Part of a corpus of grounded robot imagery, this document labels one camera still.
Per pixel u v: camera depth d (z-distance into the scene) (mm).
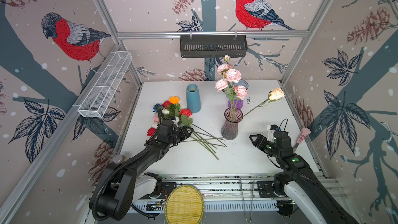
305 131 902
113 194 406
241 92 728
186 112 980
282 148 622
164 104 1037
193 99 923
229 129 835
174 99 1065
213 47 1045
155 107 1005
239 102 1005
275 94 581
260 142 724
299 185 589
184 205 697
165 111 1005
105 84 792
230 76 685
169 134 698
